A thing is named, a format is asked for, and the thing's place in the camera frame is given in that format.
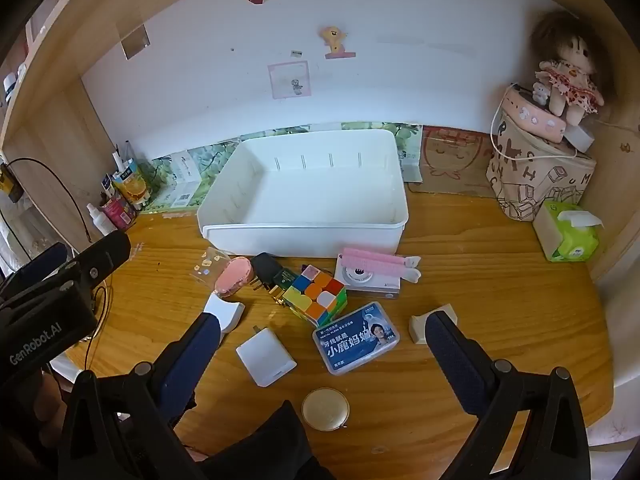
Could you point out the brown-haired rag doll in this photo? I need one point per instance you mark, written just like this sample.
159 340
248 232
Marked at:
567 77

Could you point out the pink drink carton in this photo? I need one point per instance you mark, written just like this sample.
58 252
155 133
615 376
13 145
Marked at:
117 212

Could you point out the colourful puzzle cube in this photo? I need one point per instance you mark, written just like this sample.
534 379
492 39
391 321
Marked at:
315 295

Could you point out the brown tape patch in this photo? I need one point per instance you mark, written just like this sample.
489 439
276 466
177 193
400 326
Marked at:
134 42

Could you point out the blue and white tube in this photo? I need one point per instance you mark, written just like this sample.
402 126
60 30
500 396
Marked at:
110 187

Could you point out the patterned beige storage bag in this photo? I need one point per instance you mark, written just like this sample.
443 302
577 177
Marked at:
530 180

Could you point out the wooden shelf frame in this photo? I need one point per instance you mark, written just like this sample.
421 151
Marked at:
50 125

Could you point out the yellow pony wall sticker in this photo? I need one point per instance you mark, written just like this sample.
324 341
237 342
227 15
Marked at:
336 40

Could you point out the small beige plastic block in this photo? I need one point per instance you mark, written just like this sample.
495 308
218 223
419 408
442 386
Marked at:
417 327

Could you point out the white mini camera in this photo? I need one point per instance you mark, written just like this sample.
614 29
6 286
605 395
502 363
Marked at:
360 277

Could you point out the brown cartoon cardboard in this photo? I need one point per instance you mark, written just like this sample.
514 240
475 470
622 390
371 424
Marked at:
450 160

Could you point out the black charger plug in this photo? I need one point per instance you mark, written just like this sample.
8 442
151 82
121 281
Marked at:
263 266

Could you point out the green bottle with gold cap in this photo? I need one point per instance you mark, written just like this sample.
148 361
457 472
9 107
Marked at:
285 280

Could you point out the pink round box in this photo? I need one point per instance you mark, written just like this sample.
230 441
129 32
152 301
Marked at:
530 117

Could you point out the round beige tape measure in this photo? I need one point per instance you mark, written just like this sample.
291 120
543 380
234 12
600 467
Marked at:
325 408

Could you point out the pink correction tape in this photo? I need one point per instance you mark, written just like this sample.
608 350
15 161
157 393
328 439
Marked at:
232 277

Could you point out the pink bunny hair clip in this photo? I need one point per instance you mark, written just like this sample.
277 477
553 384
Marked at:
372 260

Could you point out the green tissue pack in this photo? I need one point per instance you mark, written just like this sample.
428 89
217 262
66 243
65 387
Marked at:
575 245

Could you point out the white plastic storage bin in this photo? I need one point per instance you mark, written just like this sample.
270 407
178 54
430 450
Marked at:
310 195

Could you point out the white spray bottle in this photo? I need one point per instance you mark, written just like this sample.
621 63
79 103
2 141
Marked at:
102 222

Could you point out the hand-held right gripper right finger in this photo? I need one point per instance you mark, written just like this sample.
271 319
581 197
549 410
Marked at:
450 355

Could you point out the pink-framed wall sticker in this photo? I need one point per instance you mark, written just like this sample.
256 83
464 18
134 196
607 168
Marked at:
289 80

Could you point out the white carton with barcode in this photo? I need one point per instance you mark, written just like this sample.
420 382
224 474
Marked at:
182 175

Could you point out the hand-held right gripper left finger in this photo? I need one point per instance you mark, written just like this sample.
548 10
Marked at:
200 345

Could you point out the white plastic scoop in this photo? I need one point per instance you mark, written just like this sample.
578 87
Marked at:
227 310

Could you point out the white power adapter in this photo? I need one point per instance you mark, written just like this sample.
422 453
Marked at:
265 360

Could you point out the small white box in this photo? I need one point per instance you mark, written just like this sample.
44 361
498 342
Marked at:
580 137

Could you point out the clear sticker-printed plastic case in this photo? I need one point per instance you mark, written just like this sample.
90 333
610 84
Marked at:
207 267

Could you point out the green leaf poster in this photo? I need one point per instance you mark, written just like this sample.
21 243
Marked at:
210 157

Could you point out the blue floss pick box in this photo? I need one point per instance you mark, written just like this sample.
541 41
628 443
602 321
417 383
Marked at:
355 340

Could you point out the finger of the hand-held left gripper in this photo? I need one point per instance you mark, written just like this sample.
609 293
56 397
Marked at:
107 255
42 262

